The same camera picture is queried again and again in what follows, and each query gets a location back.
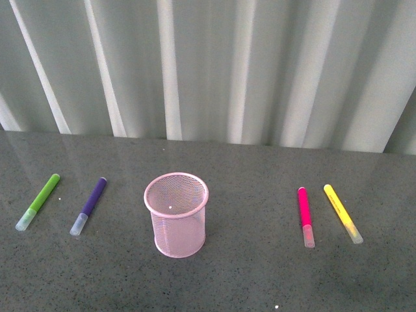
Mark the pink highlighter pen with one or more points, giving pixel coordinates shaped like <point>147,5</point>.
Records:
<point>305,217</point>

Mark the purple highlighter pen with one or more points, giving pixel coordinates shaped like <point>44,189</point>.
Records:
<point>88,207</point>

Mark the pink mesh pen cup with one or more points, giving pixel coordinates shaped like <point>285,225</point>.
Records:
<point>176,202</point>

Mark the white pleated curtain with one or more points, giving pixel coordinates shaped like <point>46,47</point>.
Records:
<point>301,74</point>

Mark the yellow highlighter pen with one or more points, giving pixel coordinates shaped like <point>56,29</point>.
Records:
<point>343,215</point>

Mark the green highlighter pen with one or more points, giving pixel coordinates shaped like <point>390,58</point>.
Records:
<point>37,203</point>

